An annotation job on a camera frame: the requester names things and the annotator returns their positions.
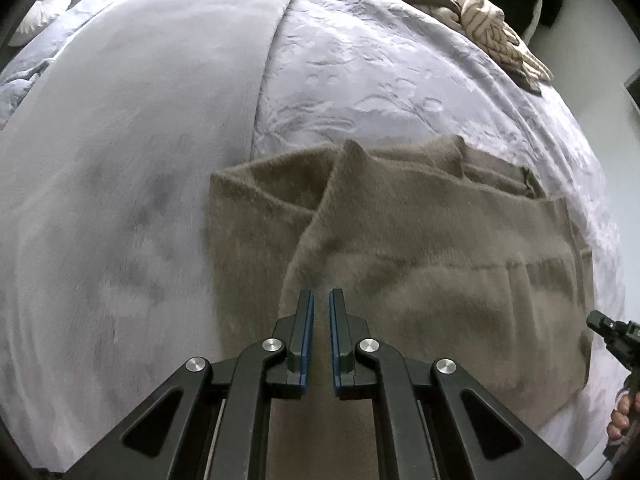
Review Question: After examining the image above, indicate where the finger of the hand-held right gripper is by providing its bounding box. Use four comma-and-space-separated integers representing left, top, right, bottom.
586, 310, 620, 342

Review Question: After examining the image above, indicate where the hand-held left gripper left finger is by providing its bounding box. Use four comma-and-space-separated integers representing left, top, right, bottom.
62, 288, 316, 480

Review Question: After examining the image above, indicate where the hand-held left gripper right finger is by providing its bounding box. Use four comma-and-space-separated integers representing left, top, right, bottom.
329, 288, 586, 480

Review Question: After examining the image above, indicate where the taupe knit sweater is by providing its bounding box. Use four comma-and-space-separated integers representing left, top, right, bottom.
207, 135, 597, 480

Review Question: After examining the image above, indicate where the person's right hand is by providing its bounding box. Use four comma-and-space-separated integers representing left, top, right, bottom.
606, 390, 640, 443

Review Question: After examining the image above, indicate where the lavender fleece blanket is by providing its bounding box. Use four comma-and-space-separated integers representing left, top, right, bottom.
0, 0, 307, 475

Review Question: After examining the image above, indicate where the lavender embossed quilt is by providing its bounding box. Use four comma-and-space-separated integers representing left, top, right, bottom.
0, 0, 630, 461

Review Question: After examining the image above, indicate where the white cloth piece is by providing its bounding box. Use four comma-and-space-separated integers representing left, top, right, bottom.
520, 0, 546, 47

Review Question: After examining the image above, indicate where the beige striped cloth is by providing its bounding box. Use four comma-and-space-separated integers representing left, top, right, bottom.
456, 0, 555, 93

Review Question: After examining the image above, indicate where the white round pleated pillow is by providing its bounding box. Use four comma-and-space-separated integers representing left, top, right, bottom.
10, 0, 74, 46

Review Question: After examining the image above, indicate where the thin black cable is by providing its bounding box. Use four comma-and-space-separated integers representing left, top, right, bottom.
590, 440, 620, 480

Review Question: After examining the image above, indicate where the dark wall fixture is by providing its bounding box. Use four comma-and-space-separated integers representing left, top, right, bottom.
622, 73, 640, 112

